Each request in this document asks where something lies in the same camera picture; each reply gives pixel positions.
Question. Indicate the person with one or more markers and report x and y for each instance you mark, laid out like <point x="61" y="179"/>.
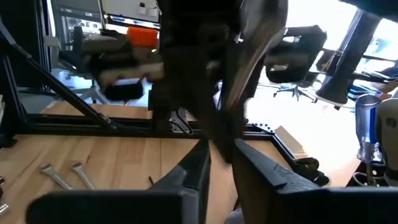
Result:
<point x="130" y="74"/>

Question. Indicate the orange box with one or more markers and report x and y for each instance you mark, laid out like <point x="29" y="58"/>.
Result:
<point x="142" y="36"/>

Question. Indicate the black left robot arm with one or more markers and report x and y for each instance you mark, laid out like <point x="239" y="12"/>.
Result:
<point x="186" y="62"/>

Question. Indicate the dark computer monitor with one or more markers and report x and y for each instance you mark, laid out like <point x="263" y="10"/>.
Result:
<point x="81" y="25"/>

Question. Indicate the black office chair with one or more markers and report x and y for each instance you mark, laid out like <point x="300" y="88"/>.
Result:
<point x="93" y="95"/>
<point x="295" y="56"/>

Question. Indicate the black round pillar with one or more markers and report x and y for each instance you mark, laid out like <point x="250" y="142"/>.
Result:
<point x="351" y="62"/>

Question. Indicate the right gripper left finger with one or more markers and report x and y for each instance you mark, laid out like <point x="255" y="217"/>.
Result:
<point x="109" y="208"/>

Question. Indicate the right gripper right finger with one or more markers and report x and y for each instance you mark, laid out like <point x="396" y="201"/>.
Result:
<point x="311" y="208"/>

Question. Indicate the silver combination wrench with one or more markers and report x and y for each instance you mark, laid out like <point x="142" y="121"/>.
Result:
<point x="84" y="175"/>
<point x="56" y="177"/>

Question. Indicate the black aluminium frame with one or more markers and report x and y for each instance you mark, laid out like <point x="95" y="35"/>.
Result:
<point x="77" y="124"/>

